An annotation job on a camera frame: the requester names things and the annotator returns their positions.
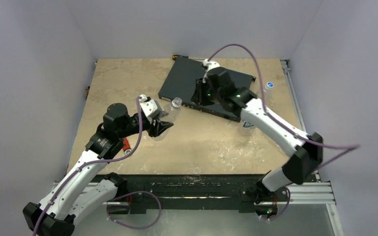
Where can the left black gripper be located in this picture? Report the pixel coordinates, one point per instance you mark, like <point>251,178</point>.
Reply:
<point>158,126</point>

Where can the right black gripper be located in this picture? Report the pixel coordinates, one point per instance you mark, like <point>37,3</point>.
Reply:
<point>202,88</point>

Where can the clear plastic bottle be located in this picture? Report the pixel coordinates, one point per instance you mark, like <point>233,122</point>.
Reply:
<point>246,128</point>
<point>171,111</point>
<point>266,95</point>

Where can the blue white bottle cap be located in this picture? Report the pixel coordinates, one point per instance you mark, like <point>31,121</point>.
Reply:
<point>269,85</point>

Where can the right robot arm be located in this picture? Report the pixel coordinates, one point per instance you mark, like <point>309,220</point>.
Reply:
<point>304,150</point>

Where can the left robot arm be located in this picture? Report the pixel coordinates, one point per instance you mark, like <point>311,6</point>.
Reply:
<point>69,202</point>

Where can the black flat electronics box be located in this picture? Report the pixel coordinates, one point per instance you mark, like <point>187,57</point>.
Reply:
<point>182,79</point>

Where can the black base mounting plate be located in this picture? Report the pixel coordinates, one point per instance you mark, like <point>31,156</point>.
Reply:
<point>139,193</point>

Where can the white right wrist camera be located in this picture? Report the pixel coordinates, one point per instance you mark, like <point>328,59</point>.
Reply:
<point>209,65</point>

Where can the red handled adjustable wrench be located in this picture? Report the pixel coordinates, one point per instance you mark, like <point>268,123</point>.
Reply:
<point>126,147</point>

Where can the aluminium frame rail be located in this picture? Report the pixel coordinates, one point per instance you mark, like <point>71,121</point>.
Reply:
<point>312,193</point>

